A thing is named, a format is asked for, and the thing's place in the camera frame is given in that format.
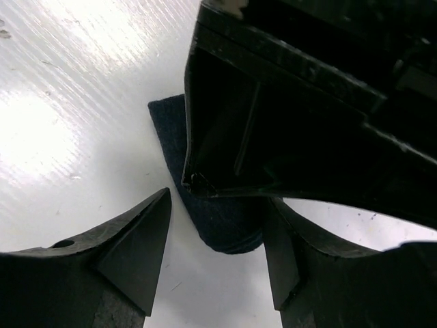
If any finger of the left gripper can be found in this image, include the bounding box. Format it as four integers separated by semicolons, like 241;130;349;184
182;48;436;228

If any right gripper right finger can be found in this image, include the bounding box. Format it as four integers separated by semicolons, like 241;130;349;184
262;197;377;311

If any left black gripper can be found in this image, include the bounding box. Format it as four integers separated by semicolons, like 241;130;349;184
197;1;436;161

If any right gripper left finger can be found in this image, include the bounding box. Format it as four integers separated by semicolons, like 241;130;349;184
50;188;171;316

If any navy patterned sock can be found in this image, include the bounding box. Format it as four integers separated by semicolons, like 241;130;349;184
147;94;265;255

